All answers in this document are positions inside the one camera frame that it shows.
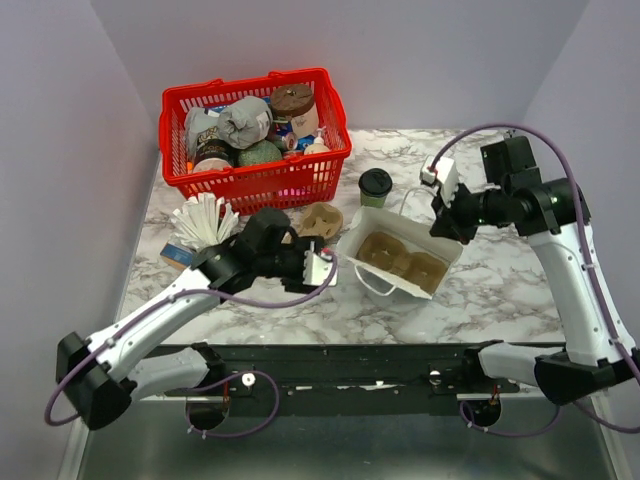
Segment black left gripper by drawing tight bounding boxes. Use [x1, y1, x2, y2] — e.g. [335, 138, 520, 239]
[257, 236, 326, 297]

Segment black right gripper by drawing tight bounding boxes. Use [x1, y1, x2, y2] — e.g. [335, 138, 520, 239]
[430, 177, 509, 245]

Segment brown cardboard cup carrier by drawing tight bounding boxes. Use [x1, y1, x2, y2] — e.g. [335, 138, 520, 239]
[294, 202, 343, 242]

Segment white paper takeout bag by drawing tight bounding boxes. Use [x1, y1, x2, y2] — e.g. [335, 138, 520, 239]
[335, 206, 463, 300]

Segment black plastic cup lid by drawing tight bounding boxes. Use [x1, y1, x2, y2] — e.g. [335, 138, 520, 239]
[358, 168, 393, 198]

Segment green paper coffee cup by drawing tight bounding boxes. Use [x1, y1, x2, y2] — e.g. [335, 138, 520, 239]
[360, 190, 388, 208]

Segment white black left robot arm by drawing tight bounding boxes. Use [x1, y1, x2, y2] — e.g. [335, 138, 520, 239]
[54, 207, 336, 430]

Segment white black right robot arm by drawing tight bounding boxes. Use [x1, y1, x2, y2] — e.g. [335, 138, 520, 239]
[420, 136, 639, 406]

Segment red plastic shopping basket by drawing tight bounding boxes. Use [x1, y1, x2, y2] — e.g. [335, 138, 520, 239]
[158, 67, 352, 216]

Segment white paper straws bundle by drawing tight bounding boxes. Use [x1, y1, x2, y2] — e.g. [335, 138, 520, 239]
[171, 193, 239, 251]

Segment blue napkin box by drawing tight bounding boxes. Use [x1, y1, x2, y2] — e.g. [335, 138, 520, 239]
[160, 242, 194, 270]

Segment green round sponge ball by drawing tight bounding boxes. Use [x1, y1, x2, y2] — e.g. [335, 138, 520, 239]
[237, 140, 282, 167]

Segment small pump lotion bottle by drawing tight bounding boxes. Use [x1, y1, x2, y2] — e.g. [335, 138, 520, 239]
[304, 127, 330, 155]

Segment dark labelled snack bag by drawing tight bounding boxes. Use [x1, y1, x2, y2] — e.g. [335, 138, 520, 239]
[184, 107, 237, 173]

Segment grey rolled cloth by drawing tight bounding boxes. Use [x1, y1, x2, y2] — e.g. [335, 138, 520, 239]
[217, 96, 273, 150]

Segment brown lidded beige jar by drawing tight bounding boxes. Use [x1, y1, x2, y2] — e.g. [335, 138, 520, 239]
[270, 83, 319, 138]

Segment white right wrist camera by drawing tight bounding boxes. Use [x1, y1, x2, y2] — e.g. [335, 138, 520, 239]
[420, 155, 459, 207]

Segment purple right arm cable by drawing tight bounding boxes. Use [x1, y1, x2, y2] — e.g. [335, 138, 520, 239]
[429, 123, 640, 436]

